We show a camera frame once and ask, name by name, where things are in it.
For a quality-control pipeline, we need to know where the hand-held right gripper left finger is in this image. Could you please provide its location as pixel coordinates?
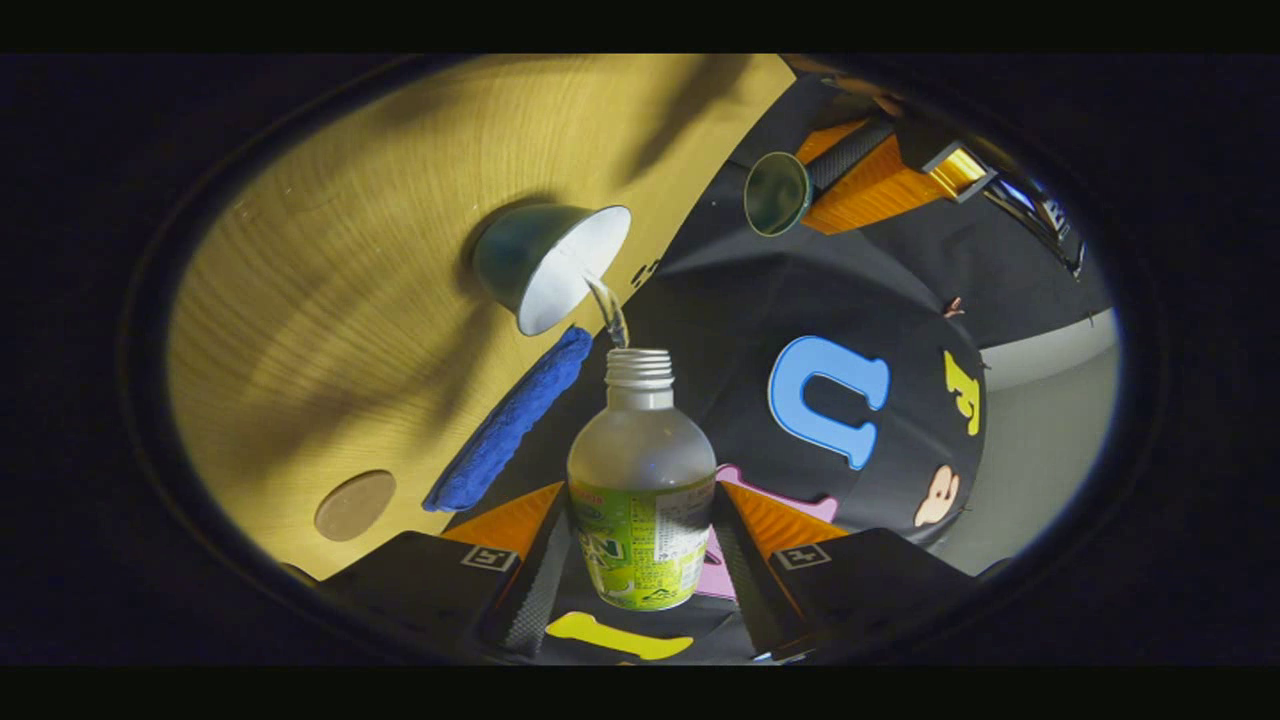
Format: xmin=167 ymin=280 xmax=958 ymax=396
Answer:
xmin=300 ymin=481 xmax=574 ymax=661

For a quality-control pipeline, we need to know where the blue cloth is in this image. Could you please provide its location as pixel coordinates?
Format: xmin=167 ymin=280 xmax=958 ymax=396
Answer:
xmin=422 ymin=325 xmax=595 ymax=514

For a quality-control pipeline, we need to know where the teal ceramic teacup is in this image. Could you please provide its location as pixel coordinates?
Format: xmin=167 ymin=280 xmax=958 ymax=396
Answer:
xmin=472 ymin=203 xmax=633 ymax=337

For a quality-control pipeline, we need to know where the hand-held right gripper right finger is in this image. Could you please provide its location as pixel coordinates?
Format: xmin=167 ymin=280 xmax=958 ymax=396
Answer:
xmin=711 ymin=479 xmax=986 ymax=661

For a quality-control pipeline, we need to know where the silver green-label water bottle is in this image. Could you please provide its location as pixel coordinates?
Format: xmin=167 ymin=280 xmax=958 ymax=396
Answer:
xmin=567 ymin=348 xmax=718 ymax=612

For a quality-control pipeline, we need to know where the round cork coaster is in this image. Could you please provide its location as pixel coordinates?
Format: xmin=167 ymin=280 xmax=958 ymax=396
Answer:
xmin=314 ymin=469 xmax=398 ymax=543

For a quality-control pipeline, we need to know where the teal teacup lid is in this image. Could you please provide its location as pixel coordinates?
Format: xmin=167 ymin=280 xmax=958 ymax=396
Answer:
xmin=743 ymin=152 xmax=814 ymax=239

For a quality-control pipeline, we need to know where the black backdrop cloth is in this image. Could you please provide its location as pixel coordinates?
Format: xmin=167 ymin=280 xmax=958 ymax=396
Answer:
xmin=440 ymin=70 xmax=1117 ymax=666

